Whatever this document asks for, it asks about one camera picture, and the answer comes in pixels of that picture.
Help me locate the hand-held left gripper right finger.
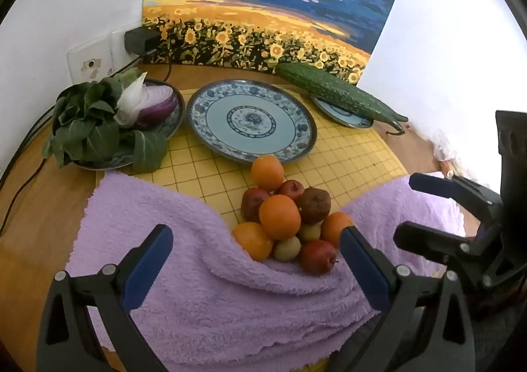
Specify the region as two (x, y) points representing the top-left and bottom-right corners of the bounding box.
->
(338, 225), (476, 372)

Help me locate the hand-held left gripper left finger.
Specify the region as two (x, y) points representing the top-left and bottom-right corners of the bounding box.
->
(36, 224), (174, 372)

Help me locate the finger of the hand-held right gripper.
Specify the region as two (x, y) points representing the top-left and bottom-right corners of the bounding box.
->
(394, 221), (501, 283)
(409, 173), (504, 225)

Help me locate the small red pomegranate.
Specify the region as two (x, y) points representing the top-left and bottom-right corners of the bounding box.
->
(300, 239), (339, 275)
(275, 180), (305, 202)
(241, 188), (270, 222)

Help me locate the orange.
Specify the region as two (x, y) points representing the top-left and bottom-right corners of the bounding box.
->
(233, 222), (274, 261)
(259, 194), (302, 240)
(251, 155), (286, 192)
(321, 211), (355, 248)

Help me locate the small brown kiwi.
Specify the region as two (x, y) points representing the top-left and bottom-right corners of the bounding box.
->
(274, 236), (302, 262)
(298, 223), (322, 244)

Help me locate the dark brownish red pomegranate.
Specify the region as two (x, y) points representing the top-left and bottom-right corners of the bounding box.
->
(295, 187), (332, 225)

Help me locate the large blue patterned plate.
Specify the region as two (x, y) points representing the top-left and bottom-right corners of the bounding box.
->
(186, 80), (318, 163)

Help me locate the purple fluffy towel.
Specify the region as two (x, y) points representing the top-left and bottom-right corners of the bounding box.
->
(68, 172), (466, 372)

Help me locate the yellow grid mat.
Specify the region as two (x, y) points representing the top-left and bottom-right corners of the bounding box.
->
(96, 84), (408, 372)

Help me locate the small blue patterned plate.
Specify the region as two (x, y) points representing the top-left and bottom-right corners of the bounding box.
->
(310, 94), (375, 129)

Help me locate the green bumpy bitter gourd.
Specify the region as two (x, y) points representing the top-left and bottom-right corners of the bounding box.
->
(275, 63), (409, 136)

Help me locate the blue patterned vegetable plate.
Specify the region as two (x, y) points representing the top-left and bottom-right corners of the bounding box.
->
(53, 79), (185, 171)

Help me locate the green bok choy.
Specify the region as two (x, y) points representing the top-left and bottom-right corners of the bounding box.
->
(42, 67), (169, 173)

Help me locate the halved red onion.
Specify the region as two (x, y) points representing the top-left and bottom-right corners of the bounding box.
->
(113, 72), (179, 128)

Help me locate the black power adapter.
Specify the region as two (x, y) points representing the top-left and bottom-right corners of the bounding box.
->
(124, 27), (160, 57)

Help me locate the thin black adapter cable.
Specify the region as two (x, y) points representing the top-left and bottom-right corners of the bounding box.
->
(140, 52), (173, 82)

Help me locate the white wall socket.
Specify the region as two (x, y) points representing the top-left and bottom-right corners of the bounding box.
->
(67, 32), (136, 85)

